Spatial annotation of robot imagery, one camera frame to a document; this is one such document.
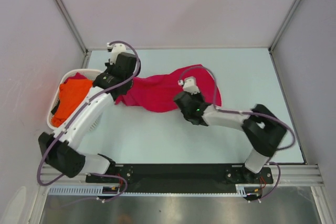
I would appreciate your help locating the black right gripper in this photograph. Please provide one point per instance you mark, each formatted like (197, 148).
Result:
(198, 95)

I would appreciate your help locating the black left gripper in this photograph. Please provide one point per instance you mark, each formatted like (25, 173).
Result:
(109, 67)

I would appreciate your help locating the crimson red t-shirt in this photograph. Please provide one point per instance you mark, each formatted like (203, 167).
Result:
(156, 93)

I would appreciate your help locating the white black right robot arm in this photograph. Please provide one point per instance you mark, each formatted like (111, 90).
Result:
(263, 130)

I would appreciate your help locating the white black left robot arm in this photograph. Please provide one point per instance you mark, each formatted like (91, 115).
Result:
(60, 148)

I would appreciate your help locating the white plastic laundry basket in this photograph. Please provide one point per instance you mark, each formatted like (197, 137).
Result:
(90, 74)

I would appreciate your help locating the dark red shirt in basket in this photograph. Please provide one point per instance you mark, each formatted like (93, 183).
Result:
(77, 76)

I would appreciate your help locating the orange t-shirt in basket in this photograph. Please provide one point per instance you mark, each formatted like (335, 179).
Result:
(70, 95)

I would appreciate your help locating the black garment in basket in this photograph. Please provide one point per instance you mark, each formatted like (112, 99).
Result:
(55, 108)

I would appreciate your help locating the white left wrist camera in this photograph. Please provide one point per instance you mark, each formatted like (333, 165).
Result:
(115, 49)

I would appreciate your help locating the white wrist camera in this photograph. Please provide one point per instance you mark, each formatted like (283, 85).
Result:
(115, 49)
(189, 85)

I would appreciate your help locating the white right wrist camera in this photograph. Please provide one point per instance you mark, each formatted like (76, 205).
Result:
(189, 85)

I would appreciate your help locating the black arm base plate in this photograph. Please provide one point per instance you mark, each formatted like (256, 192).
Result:
(187, 178)

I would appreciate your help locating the aluminium corner post left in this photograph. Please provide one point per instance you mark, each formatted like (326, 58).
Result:
(71, 25)

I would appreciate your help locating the aluminium corner post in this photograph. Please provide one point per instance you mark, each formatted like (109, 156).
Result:
(288, 17)
(71, 25)

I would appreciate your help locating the aluminium frame rail front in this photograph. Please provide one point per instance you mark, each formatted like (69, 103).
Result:
(291, 175)

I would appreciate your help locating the white slotted cable duct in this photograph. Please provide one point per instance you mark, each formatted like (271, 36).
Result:
(76, 190)

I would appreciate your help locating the aluminium corner post right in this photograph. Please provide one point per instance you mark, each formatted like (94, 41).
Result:
(288, 17)

